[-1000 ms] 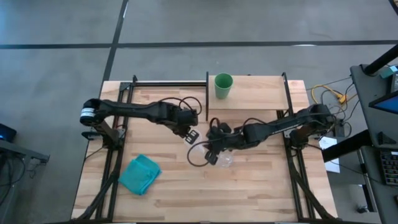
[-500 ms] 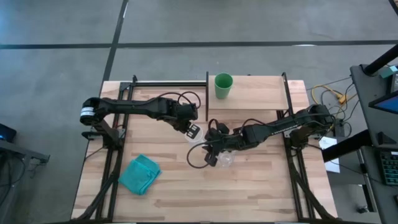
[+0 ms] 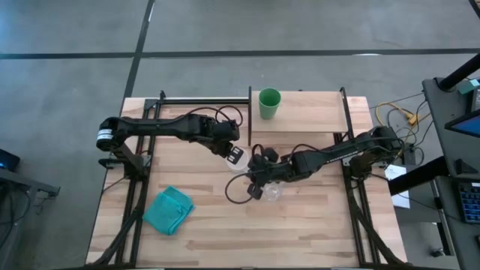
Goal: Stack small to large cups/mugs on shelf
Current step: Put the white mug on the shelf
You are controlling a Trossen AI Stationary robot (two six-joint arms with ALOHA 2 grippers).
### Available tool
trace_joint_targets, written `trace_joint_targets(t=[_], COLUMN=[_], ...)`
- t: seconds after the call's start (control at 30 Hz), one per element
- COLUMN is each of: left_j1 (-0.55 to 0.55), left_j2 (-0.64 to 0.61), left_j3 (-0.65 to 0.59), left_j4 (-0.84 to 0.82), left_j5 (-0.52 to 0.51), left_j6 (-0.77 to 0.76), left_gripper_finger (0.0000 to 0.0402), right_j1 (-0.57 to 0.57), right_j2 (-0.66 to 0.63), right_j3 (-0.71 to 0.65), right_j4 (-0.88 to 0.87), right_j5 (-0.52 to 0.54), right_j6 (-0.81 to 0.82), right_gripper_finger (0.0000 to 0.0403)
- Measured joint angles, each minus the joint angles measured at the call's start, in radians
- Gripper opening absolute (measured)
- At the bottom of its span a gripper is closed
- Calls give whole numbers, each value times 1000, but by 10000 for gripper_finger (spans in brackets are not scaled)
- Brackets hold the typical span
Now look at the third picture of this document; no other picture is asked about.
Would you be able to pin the teal folded cloth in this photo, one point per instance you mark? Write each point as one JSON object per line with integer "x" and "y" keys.
{"x": 168, "y": 212}

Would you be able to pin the black metal bar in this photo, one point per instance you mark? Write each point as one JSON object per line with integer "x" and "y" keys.
{"x": 418, "y": 176}
{"x": 459, "y": 73}

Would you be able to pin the monitor with blue screen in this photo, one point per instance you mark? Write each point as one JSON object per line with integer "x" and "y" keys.
{"x": 468, "y": 125}

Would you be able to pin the wooden shelf with black frame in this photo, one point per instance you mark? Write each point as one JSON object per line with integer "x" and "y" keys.
{"x": 307, "y": 112}

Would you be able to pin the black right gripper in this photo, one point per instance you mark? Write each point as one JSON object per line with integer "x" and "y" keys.
{"x": 279, "y": 170}

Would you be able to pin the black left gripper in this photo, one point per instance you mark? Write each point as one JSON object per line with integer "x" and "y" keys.
{"x": 225, "y": 133}

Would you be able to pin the clear plastic cup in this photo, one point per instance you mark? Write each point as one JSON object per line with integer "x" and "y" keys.
{"x": 273, "y": 193}

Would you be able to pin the black metal table frame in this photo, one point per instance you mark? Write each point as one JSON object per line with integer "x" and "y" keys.
{"x": 202, "y": 101}

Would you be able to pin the green plastic cup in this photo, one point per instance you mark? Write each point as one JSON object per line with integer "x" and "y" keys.
{"x": 269, "y": 108}

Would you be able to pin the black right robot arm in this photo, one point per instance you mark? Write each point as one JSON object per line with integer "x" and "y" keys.
{"x": 337, "y": 155}

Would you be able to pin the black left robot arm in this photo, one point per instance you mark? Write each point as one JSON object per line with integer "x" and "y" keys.
{"x": 157, "y": 127}

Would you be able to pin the black keypad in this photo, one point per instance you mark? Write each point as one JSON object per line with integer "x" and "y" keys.
{"x": 470, "y": 202}

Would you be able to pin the white plastic cup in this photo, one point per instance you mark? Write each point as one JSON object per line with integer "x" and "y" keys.
{"x": 243, "y": 165}

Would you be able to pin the white paper sheet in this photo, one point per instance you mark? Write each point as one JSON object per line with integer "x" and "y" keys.
{"x": 395, "y": 172}

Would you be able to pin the small teal box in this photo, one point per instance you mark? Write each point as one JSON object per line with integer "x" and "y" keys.
{"x": 468, "y": 87}

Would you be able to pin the dark grey side desk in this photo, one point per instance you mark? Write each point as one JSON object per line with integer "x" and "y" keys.
{"x": 18, "y": 180}

